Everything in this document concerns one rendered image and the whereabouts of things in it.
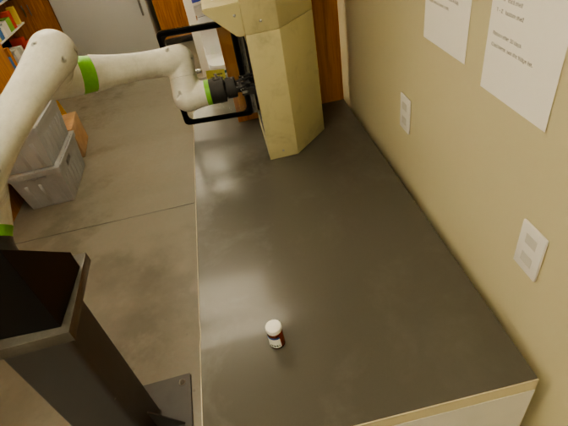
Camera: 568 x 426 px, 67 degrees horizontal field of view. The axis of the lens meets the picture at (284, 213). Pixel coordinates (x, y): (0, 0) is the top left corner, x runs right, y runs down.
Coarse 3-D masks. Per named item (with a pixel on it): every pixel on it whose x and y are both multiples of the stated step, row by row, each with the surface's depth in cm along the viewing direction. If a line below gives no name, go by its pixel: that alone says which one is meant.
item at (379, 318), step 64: (256, 128) 188; (256, 192) 152; (320, 192) 146; (384, 192) 141; (256, 256) 127; (320, 256) 124; (384, 256) 120; (448, 256) 116; (256, 320) 110; (320, 320) 107; (384, 320) 104; (448, 320) 101; (256, 384) 96; (320, 384) 94; (384, 384) 92; (448, 384) 90; (512, 384) 88
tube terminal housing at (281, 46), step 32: (256, 0) 131; (288, 0) 137; (256, 32) 137; (288, 32) 142; (256, 64) 143; (288, 64) 146; (288, 96) 152; (320, 96) 169; (288, 128) 160; (320, 128) 176
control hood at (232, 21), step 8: (200, 0) 141; (208, 0) 138; (216, 0) 136; (224, 0) 135; (232, 0) 133; (208, 8) 130; (216, 8) 131; (224, 8) 131; (232, 8) 131; (208, 16) 132; (216, 16) 132; (224, 16) 132; (232, 16) 133; (240, 16) 133; (224, 24) 134; (232, 24) 134; (240, 24) 134; (232, 32) 136; (240, 32) 136
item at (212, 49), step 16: (192, 32) 164; (208, 32) 165; (224, 32) 165; (192, 48) 168; (208, 48) 168; (224, 48) 169; (208, 64) 172; (224, 64) 173; (240, 96) 182; (192, 112) 185; (208, 112) 186; (224, 112) 186
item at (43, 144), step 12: (48, 108) 324; (48, 120) 323; (60, 120) 346; (36, 132) 299; (48, 132) 319; (60, 132) 342; (24, 144) 303; (36, 144) 305; (48, 144) 316; (60, 144) 339; (24, 156) 310; (36, 156) 311; (48, 156) 314; (24, 168) 316; (36, 168) 318
